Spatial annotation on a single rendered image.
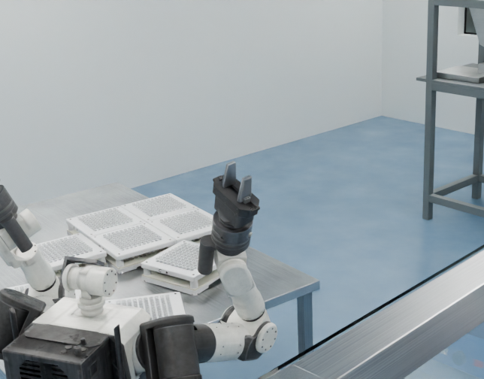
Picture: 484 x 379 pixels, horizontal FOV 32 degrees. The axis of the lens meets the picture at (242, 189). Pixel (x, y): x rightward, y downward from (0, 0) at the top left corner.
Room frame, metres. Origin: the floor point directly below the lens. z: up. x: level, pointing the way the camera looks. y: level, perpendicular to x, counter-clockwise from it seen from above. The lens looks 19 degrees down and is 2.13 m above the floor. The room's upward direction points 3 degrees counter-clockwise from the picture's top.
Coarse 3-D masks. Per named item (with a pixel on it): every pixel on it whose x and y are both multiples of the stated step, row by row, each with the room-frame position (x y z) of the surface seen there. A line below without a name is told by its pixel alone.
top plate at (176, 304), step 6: (156, 294) 2.47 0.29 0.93; (162, 294) 2.46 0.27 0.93; (168, 294) 2.46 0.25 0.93; (174, 294) 2.46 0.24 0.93; (108, 300) 2.44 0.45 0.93; (114, 300) 2.44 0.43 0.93; (120, 300) 2.44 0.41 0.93; (126, 300) 2.43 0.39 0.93; (174, 300) 2.42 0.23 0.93; (180, 300) 2.41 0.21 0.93; (132, 306) 2.39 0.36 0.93; (138, 306) 2.39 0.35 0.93; (144, 306) 2.38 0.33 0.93; (174, 306) 2.37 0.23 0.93; (180, 306) 2.37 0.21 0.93; (150, 312) 2.34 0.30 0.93; (156, 312) 2.34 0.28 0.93; (162, 312) 2.34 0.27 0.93; (174, 312) 2.33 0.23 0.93; (180, 312) 2.33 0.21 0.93
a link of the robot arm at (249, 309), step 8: (256, 288) 1.81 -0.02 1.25; (232, 296) 1.78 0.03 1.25; (240, 296) 1.77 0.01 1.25; (248, 296) 1.77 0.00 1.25; (256, 296) 1.80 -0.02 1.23; (240, 304) 1.78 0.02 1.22; (248, 304) 1.78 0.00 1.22; (256, 304) 1.79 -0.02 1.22; (264, 304) 1.83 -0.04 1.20; (232, 312) 1.85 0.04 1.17; (240, 312) 1.80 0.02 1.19; (248, 312) 1.79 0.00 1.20; (256, 312) 1.80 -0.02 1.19; (264, 312) 1.83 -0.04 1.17; (224, 320) 1.85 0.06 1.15; (232, 320) 1.83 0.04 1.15; (240, 320) 1.83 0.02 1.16; (248, 320) 1.81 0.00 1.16; (256, 320) 1.81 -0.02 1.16; (264, 320) 1.81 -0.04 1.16; (248, 328) 1.80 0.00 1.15; (256, 328) 1.79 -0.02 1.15
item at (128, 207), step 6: (150, 198) 3.42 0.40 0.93; (174, 198) 3.40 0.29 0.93; (126, 204) 3.35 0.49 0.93; (186, 204) 3.32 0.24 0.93; (126, 210) 3.29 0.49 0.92; (132, 210) 3.28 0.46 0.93; (138, 210) 3.27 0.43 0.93; (180, 210) 3.25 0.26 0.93; (186, 210) 3.24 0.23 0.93; (138, 216) 3.20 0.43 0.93; (144, 216) 3.20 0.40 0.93; (156, 216) 3.19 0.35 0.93; (162, 216) 3.19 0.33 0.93
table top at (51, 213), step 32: (96, 192) 3.75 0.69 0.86; (128, 192) 3.72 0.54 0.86; (64, 224) 3.34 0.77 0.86; (0, 256) 3.02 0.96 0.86; (256, 256) 2.90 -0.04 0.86; (0, 288) 2.73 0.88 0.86; (128, 288) 2.67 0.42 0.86; (160, 288) 2.66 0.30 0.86; (224, 288) 2.64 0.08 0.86; (288, 288) 2.61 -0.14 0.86
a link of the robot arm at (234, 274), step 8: (224, 264) 1.69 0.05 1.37; (232, 264) 1.69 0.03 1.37; (240, 264) 1.69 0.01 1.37; (224, 272) 1.68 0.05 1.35; (232, 272) 1.69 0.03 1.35; (240, 272) 1.70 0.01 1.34; (248, 272) 1.71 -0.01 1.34; (224, 280) 1.69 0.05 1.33; (232, 280) 1.70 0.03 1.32; (240, 280) 1.71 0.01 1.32; (248, 280) 1.71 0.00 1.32; (232, 288) 1.71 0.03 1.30; (240, 288) 1.72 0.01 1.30; (248, 288) 1.72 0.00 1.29
